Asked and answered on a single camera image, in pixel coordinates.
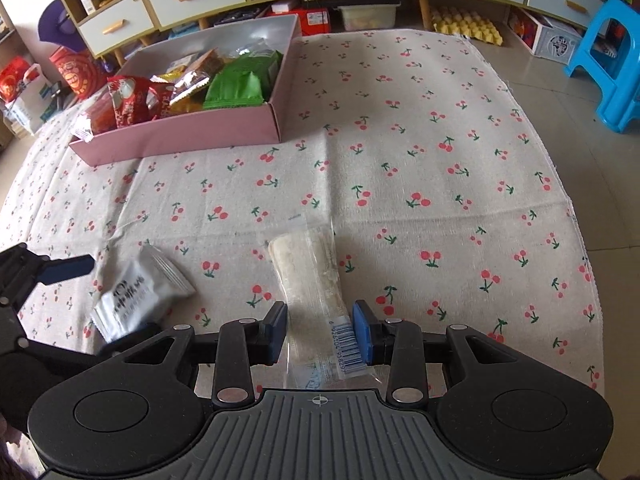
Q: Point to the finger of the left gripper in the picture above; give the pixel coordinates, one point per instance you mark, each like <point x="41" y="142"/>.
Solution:
<point x="42" y="269"/>

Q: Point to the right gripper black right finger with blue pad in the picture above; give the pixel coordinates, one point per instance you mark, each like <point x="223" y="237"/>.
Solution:
<point x="403" y="348"/>

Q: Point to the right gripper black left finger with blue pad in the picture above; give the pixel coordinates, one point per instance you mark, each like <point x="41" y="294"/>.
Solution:
<point x="235" y="349"/>

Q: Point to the clear rice cracker pack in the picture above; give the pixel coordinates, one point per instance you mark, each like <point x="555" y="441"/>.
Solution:
<point x="321" y="348"/>

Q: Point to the white foil snack packet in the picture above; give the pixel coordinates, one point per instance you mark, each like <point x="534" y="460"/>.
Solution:
<point x="142" y="294"/>

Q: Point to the red snack packet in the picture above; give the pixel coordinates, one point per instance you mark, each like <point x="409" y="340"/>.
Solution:
<point x="162" y="102"/>
<point x="135" y="100"/>

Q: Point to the green snack bag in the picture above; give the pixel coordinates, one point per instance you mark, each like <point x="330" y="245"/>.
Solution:
<point x="246" y="81"/>

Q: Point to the orange wafer pack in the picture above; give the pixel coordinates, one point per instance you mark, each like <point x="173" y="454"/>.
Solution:
<point x="207" y="64"/>

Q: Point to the gold foil snack bar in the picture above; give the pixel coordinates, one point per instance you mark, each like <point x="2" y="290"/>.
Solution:
<point x="187" y="105"/>

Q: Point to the silver foil packet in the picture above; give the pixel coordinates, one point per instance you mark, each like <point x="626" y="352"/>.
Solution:
<point x="257" y="47"/>

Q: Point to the white shopping bag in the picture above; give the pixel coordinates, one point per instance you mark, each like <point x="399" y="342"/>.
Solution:
<point x="32" y="102"/>

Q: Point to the pink translucent snack bag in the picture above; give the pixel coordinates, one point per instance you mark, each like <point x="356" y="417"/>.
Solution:
<point x="94" y="118"/>

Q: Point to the cherry print cloth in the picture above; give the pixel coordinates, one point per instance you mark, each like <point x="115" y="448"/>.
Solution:
<point x="444" y="203"/>

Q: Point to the purple hat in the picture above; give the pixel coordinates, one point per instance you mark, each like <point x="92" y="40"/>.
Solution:
<point x="56" y="27"/>

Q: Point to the pink cardboard box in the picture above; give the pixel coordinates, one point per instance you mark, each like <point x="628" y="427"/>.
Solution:
<point x="206" y="129"/>

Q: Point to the blue plastic stool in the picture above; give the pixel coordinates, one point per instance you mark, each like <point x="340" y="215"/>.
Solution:
<point x="618" y="77"/>

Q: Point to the yellow egg tray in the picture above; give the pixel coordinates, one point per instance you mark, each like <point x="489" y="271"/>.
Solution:
<point x="453" y="21"/>

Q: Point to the red gift box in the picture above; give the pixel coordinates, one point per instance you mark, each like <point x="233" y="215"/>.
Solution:
<point x="312" y="21"/>

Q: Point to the clear plastic storage bin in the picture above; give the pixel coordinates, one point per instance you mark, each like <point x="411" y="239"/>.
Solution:
<point x="368" y="17"/>

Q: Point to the white patterned storage box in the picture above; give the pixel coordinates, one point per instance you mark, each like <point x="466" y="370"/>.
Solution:
<point x="544" y="37"/>

